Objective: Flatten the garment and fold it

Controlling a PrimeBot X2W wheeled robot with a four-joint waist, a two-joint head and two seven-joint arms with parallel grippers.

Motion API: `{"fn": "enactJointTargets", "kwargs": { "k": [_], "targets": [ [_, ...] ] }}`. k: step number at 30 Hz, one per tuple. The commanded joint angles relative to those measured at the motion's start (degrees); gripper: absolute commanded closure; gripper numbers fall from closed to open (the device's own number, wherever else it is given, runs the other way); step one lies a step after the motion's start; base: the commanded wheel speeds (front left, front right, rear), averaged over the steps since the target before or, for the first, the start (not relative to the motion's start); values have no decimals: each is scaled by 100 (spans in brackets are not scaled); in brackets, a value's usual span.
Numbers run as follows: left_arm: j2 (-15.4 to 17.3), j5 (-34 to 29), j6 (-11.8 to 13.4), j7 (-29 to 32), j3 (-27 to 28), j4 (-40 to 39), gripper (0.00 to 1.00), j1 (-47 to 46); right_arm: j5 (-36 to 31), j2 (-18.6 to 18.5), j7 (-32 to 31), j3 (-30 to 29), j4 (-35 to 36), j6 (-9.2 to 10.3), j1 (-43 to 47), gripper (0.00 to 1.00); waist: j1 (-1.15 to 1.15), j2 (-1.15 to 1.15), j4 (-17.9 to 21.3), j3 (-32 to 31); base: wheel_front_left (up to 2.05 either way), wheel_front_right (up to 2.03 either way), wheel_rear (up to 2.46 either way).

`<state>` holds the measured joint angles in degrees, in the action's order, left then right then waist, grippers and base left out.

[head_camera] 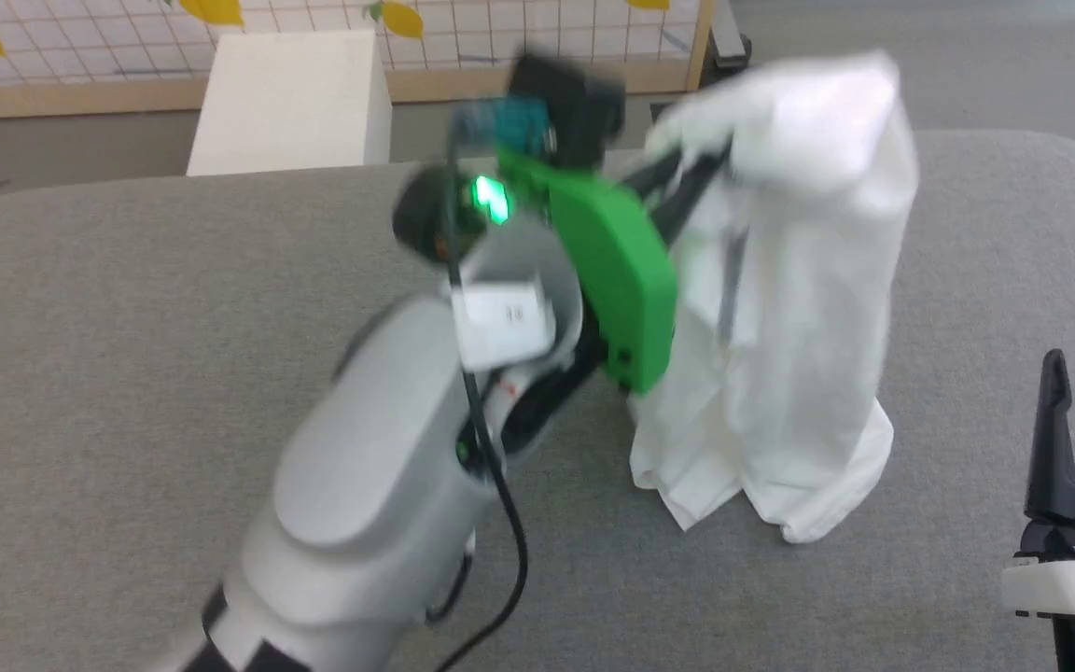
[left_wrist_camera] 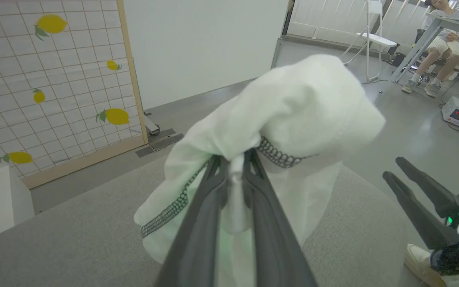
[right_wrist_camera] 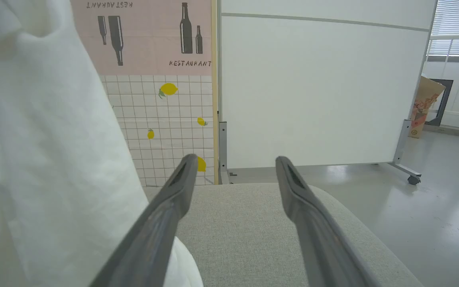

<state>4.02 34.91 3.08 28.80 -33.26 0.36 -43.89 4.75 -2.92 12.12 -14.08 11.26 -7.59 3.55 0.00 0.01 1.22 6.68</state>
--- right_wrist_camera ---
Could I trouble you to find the white window blinds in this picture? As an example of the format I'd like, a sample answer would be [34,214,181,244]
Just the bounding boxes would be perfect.
[429,0,459,57]

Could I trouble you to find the white rolling partition board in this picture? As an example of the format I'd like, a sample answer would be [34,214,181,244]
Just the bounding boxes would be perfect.
[218,0,439,186]

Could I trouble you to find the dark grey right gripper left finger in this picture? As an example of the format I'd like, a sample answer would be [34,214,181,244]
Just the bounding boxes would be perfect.
[89,153,199,287]

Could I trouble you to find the white long-sleeve shirt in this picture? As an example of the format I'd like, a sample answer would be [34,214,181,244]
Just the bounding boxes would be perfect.
[0,0,204,287]

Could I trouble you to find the brown printed cardboard box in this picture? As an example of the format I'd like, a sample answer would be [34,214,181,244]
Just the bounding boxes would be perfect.
[408,76,446,139]

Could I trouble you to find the black picture frame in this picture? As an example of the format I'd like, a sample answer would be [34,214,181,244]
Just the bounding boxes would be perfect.
[425,79,454,127]

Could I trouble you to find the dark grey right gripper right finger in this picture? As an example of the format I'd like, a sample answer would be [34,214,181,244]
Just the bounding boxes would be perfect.
[275,156,382,287]

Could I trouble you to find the printed restaurant lemon partition panel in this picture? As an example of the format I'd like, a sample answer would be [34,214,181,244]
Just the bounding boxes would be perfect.
[70,0,214,187]

